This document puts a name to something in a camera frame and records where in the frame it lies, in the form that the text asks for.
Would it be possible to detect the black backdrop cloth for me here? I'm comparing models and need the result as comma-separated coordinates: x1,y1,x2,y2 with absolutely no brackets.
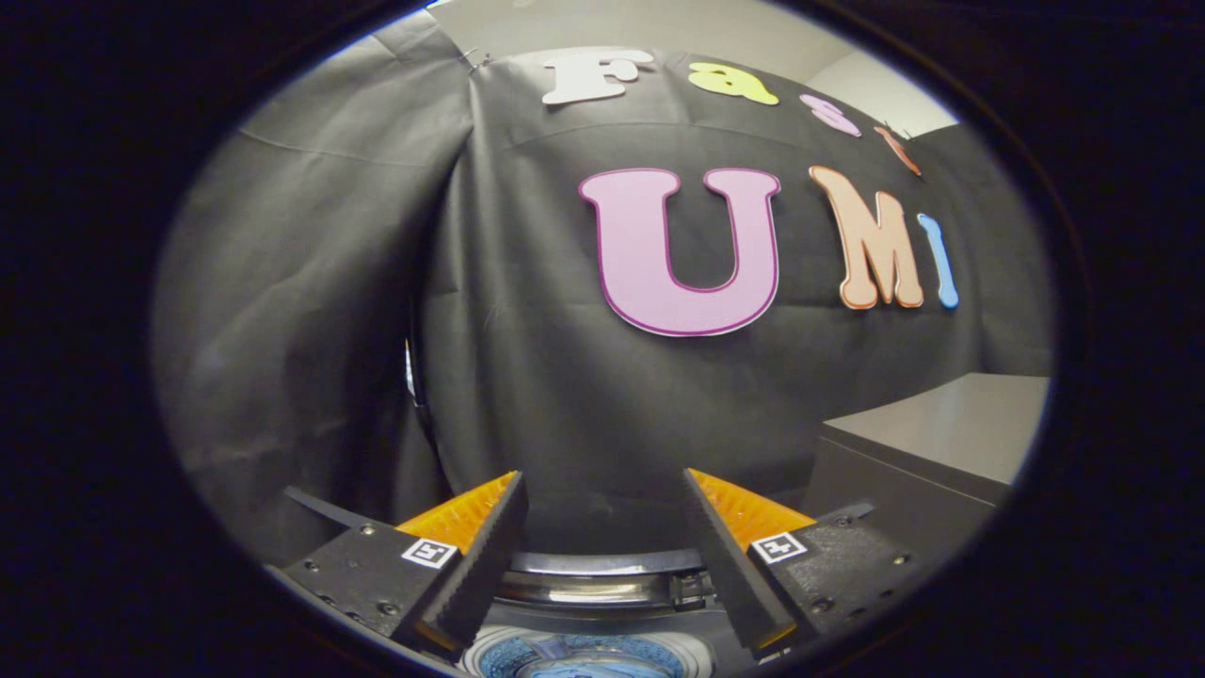
151,9,1055,566

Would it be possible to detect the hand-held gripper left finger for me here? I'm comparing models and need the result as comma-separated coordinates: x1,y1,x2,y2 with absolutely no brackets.
281,471,528,655

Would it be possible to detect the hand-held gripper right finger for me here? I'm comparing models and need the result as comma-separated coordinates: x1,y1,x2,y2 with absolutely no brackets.
684,468,933,653

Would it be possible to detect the beige cabinet with grey top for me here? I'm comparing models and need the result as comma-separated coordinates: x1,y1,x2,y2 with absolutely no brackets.
802,373,1051,566

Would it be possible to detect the light blue shirt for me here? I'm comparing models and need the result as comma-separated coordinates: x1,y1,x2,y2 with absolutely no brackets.
516,654,662,678

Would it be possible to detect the dark washing machine lid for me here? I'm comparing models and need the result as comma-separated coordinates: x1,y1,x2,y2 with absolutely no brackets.
282,487,876,613

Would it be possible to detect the grey washing machine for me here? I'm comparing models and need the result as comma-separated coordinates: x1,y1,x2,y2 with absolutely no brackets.
459,603,756,678

